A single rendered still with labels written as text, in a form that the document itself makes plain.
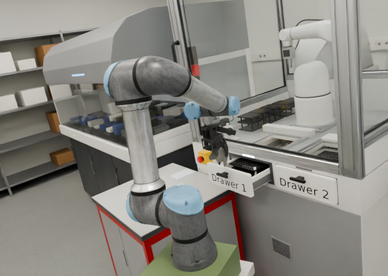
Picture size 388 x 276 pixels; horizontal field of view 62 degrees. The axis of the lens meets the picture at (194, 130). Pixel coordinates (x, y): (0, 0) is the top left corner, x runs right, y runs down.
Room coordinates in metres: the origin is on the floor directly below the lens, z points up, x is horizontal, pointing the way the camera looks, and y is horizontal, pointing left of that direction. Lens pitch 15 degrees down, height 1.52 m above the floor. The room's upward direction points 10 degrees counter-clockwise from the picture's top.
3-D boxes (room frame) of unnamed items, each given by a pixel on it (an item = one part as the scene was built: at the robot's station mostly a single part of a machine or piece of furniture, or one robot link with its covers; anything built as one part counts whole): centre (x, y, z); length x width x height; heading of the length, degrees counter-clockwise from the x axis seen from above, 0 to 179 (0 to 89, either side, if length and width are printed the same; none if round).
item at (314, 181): (1.23, -0.42, 0.87); 0.29 x 0.02 x 0.11; 35
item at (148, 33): (3.11, 0.45, 0.89); 1.86 x 1.21 x 1.78; 35
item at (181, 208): (0.91, 0.08, 1.03); 0.13 x 0.12 x 0.14; 57
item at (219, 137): (1.38, -0.08, 1.10); 0.09 x 0.08 x 0.12; 125
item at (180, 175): (1.81, 0.12, 0.77); 0.13 x 0.09 x 0.02; 121
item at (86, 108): (3.09, 0.46, 1.13); 1.78 x 1.14 x 0.45; 35
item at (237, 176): (1.41, -0.12, 0.87); 0.29 x 0.02 x 0.11; 35
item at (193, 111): (1.29, -0.04, 1.26); 0.11 x 0.11 x 0.08; 57
